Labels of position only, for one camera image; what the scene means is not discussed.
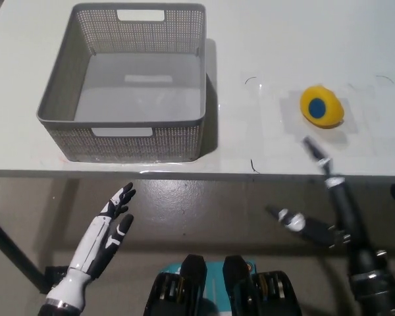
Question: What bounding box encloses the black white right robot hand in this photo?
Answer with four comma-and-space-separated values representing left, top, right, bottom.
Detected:
265, 135, 383, 281

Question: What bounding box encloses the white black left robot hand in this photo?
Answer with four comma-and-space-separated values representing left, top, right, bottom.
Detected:
45, 182, 137, 311

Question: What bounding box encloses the yellow rubber duck toy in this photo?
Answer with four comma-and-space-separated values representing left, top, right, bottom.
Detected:
299, 84, 346, 128

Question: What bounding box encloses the black floor foot plate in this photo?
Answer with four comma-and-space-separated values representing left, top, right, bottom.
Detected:
39, 265, 70, 294

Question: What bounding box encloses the black table leg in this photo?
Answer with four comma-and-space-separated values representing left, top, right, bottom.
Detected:
0, 210, 44, 294

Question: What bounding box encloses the black teal robot body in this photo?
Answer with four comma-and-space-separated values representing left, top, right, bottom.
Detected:
144, 253, 305, 316

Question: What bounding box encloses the grey perforated plastic basket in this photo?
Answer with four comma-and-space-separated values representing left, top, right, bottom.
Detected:
36, 3, 207, 163

